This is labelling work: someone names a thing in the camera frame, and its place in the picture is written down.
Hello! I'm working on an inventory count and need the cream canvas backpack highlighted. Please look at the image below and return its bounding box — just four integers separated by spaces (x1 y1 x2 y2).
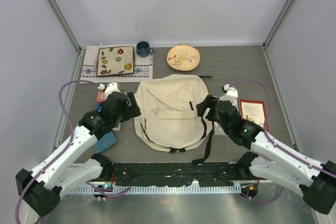
134 74 214 165

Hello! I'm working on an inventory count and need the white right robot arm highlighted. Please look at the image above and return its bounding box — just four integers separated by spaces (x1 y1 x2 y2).
196 95 335 215

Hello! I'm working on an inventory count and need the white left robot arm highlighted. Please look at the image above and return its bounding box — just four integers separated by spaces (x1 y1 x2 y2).
15 91 141 217

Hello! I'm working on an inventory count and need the floral cover book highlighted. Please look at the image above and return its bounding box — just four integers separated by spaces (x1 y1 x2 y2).
214 109 226 135

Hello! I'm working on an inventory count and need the blue sunset cover book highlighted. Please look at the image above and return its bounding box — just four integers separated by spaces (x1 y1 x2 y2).
94 91 121 131

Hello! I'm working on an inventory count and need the red bordered book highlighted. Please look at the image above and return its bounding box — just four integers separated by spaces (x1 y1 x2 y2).
239 99 266 128

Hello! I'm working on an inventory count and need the blue small box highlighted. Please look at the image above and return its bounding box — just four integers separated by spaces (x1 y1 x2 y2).
93 132 118 153

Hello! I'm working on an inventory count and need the white embroidered placemat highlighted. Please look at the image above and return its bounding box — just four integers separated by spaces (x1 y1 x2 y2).
80 45 153 83

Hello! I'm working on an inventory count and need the square floral ceramic plate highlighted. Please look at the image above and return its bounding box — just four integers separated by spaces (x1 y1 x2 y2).
97 46 135 77

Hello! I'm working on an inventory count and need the round bird ceramic plate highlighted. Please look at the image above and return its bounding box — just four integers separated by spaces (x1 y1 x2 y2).
166 45 201 72

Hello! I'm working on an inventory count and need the dark blue ceramic mug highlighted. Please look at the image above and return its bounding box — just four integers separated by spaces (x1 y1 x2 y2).
136 41 154 58

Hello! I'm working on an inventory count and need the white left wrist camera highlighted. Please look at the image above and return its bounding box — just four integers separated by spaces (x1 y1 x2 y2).
98 82 120 97

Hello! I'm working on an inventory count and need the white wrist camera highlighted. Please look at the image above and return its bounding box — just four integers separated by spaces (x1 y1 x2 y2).
98 82 120 97
219 84 238 103

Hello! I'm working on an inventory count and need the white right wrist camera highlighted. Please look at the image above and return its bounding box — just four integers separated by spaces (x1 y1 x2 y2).
219 84 238 103

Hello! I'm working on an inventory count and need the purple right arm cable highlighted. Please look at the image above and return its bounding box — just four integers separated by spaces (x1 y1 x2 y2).
225 79 336 204

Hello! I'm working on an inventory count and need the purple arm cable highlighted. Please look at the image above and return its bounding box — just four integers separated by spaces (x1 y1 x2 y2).
15 80 132 224
225 79 336 204

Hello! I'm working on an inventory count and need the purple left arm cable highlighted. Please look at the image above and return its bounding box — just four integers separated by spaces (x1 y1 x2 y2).
15 80 132 224

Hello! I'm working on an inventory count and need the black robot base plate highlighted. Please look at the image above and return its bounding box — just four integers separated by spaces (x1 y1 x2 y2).
81 161 268 187

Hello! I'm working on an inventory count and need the white slotted cable duct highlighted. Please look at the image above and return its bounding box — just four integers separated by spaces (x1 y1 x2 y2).
69 183 242 195

